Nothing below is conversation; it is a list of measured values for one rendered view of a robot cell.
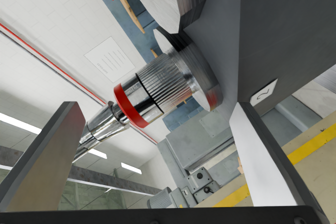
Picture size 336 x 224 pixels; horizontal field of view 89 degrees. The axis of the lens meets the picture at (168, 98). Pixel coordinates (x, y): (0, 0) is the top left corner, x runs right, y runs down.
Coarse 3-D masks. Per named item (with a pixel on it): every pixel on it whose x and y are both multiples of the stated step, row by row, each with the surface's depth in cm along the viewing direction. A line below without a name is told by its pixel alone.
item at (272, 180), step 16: (240, 112) 10; (256, 112) 10; (240, 128) 10; (256, 128) 9; (240, 144) 10; (256, 144) 8; (272, 144) 8; (240, 160) 10; (256, 160) 8; (272, 160) 7; (288, 160) 7; (256, 176) 8; (272, 176) 7; (288, 176) 7; (256, 192) 8; (272, 192) 7; (288, 192) 6; (304, 192) 6; (320, 208) 7
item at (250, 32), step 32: (160, 0) 8; (192, 0) 6; (224, 0) 6; (256, 0) 6; (288, 0) 6; (320, 0) 7; (160, 32) 13; (192, 32) 11; (224, 32) 7; (256, 32) 7; (288, 32) 8; (320, 32) 10; (192, 64) 12; (224, 64) 9; (256, 64) 9; (288, 64) 11; (320, 64) 15; (224, 96) 13; (256, 96) 12
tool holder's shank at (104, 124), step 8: (112, 104) 16; (96, 112) 16; (104, 112) 15; (112, 112) 15; (120, 112) 15; (88, 120) 16; (96, 120) 15; (104, 120) 15; (112, 120) 15; (120, 120) 15; (128, 120) 15; (88, 128) 15; (96, 128) 15; (104, 128) 15; (112, 128) 15; (120, 128) 15; (128, 128) 16; (88, 136) 15; (96, 136) 15; (104, 136) 15; (80, 144) 15; (88, 144) 15; (96, 144) 16; (80, 152) 15
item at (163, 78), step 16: (160, 64) 14; (176, 64) 14; (128, 80) 15; (144, 80) 14; (160, 80) 14; (176, 80) 14; (128, 96) 14; (144, 96) 14; (160, 96) 14; (176, 96) 14; (144, 112) 14; (160, 112) 15
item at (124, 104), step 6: (120, 84) 15; (114, 90) 15; (120, 90) 14; (114, 96) 14; (120, 96) 14; (126, 96) 14; (120, 102) 14; (126, 102) 14; (120, 108) 14; (126, 108) 14; (132, 108) 14; (126, 114) 14; (132, 114) 14; (138, 114) 14; (132, 120) 14; (138, 120) 14; (144, 120) 15; (138, 126) 15; (144, 126) 15
